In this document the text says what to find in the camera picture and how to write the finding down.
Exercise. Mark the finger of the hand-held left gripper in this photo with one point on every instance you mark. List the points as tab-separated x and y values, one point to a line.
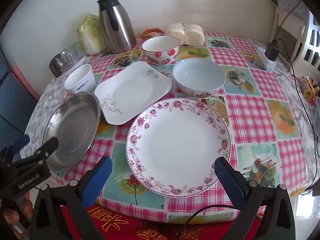
20	143
50	145

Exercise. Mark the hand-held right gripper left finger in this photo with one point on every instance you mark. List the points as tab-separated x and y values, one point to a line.
97	180

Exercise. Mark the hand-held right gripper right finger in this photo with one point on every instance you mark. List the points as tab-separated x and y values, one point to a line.
228	180

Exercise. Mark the stainless steel plate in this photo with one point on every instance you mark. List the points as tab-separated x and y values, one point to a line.
72	130

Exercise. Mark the round pink floral plate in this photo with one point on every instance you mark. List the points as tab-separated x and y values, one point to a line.
177	145

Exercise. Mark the white rectangular plate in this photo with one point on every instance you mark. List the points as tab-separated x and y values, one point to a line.
130	92

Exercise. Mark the pale blue bowl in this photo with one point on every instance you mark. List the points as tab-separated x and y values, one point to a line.
197	75

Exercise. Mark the person's left hand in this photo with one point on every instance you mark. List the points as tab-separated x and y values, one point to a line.
11	216

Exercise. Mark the dark blue pink-edged furniture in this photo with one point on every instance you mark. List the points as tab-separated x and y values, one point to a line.
15	100

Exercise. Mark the red cloth with gold characters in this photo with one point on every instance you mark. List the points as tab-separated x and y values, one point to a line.
125	220

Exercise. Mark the small white printed bowl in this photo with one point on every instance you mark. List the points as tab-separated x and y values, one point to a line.
80	80

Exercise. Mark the dark brown lidded glass jar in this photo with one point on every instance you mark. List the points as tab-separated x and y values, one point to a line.
57	66

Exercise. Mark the pink checkered picture tablecloth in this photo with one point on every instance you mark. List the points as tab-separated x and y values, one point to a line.
250	100

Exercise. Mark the clear drinking glass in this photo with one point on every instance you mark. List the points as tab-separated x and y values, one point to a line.
76	47
70	58

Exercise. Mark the napa cabbage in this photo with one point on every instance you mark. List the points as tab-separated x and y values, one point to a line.
90	35

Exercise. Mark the colourful small packet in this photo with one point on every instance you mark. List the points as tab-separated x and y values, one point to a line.
310	90

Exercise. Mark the white power strip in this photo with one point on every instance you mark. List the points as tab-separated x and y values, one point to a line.
262	57

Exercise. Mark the stainless steel thermos jug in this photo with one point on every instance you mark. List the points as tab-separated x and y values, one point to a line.
117	30

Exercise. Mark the black charger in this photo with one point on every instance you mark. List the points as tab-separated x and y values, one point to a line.
272	51

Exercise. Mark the white bowl with red flowers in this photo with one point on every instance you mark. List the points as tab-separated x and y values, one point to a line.
160	55

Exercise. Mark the orange snack packet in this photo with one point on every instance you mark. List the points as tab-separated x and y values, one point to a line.
152	32

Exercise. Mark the bag of white steamed buns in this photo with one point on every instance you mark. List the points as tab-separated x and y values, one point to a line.
185	33

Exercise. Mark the white wooden chair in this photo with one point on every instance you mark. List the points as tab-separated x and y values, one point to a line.
277	22

